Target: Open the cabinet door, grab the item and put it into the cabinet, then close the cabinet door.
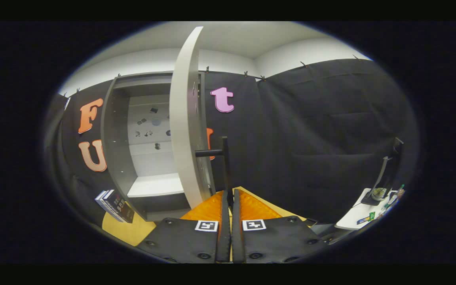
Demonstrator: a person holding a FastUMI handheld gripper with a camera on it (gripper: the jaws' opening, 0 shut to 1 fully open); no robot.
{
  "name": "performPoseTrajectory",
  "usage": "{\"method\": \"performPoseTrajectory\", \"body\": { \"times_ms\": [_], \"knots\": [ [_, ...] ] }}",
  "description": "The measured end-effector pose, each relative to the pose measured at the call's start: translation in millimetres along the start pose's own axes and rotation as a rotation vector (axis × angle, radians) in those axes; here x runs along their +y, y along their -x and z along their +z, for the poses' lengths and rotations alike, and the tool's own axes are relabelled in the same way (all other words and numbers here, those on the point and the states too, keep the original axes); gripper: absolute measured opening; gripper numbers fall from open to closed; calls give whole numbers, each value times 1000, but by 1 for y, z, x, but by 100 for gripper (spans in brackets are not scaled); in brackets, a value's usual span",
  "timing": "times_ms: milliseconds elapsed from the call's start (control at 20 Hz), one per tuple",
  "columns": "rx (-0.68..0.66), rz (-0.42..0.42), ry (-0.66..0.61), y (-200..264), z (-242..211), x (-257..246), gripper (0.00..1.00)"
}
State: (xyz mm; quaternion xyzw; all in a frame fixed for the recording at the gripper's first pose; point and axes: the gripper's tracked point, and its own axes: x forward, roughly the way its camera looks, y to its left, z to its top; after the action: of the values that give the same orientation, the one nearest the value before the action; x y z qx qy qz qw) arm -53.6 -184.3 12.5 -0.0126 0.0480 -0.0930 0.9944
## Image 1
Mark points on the grey cabinet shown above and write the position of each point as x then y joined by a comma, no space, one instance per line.
117,138

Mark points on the black backdrop cloth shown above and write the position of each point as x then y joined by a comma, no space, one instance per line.
311,138

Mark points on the white side table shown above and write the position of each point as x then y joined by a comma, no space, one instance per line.
354,217

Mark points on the stack of books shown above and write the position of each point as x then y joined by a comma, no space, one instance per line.
117,208

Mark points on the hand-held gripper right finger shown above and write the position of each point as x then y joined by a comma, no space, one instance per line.
238,241

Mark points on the beige cabinet door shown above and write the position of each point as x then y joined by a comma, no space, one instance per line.
182,118

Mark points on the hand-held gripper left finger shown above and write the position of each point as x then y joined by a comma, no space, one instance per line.
224,237

